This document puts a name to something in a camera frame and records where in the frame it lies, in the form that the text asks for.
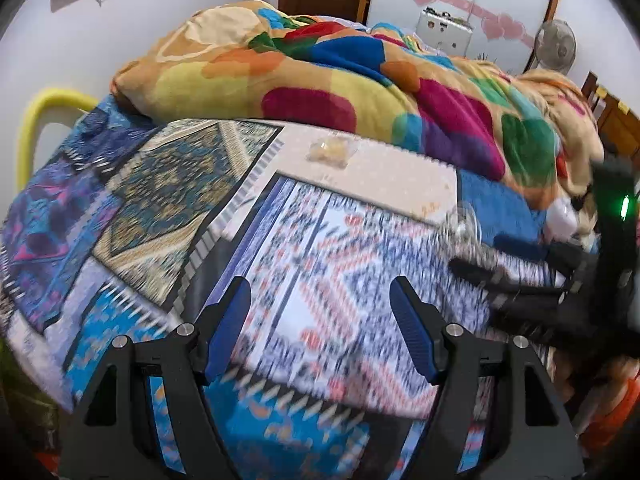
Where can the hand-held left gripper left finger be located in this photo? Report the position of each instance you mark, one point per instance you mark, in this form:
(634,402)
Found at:
(230,325)

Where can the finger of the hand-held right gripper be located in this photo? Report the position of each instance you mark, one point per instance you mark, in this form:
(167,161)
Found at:
(490,275)
(520,250)

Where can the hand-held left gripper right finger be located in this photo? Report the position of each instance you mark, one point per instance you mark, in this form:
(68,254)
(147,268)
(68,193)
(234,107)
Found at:
(412,325)

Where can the blue towel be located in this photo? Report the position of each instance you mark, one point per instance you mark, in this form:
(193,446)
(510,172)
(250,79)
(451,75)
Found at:
(495,205)

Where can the white plastic object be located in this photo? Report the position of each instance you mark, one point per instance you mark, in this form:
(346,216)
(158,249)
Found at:
(562,220)

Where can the patterned patchwork bedsheet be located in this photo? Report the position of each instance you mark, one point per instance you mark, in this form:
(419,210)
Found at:
(175,200)

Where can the wooden headboard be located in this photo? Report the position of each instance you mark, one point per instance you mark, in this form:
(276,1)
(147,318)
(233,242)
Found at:
(615,120)

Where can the orange cloth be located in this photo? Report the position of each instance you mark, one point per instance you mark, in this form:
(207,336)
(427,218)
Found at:
(615,410)

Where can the clear wrapper with yellow contents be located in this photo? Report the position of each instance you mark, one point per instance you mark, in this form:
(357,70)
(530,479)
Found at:
(332,150)

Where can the standing fan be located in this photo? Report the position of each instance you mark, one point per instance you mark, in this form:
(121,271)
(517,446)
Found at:
(555,45)

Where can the white box device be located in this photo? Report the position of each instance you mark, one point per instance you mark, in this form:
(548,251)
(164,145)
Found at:
(442,32)

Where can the colourful fleece blanket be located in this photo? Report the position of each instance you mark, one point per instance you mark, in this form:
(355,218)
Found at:
(325,85)

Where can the yellow bed rail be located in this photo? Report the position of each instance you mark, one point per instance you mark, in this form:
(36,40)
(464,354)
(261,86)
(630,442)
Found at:
(30,120)

